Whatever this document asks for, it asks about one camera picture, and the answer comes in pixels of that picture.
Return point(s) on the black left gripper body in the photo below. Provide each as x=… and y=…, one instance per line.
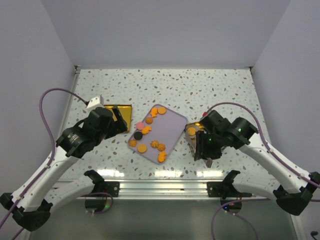
x=114, y=128

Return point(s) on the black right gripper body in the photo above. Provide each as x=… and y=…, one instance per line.
x=213, y=145

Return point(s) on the round orange biscuit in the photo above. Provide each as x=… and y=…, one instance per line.
x=161, y=110
x=191, y=131
x=142, y=148

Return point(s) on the metal tongs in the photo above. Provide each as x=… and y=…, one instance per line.
x=208, y=163

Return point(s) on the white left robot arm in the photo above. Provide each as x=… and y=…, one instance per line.
x=32, y=204

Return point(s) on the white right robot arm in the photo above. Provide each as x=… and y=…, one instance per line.
x=291, y=192

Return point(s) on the gold tin lid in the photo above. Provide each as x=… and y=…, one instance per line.
x=125, y=111

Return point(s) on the white paper cup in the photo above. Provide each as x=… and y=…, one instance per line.
x=194, y=137

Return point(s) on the green gold cookie tin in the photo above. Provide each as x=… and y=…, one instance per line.
x=191, y=144

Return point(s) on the orange star cookie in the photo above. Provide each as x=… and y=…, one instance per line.
x=132, y=143
x=154, y=144

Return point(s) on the black round cookie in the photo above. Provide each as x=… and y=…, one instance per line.
x=138, y=135

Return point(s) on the pink round cookie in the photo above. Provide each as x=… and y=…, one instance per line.
x=140, y=126

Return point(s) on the orange fish cookie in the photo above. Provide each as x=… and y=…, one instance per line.
x=154, y=112
x=146, y=130
x=162, y=156

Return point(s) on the orange swirl cookie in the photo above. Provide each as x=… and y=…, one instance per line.
x=161, y=147
x=149, y=120

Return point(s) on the lilac plastic tray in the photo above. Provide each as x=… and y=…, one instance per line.
x=166, y=129

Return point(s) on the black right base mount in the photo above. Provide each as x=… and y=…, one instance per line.
x=225, y=189

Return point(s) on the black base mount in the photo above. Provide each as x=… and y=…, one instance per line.
x=110, y=187
x=225, y=189

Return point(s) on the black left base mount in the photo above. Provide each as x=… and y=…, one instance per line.
x=110, y=187

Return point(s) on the aluminium front rail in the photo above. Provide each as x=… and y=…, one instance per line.
x=129, y=190

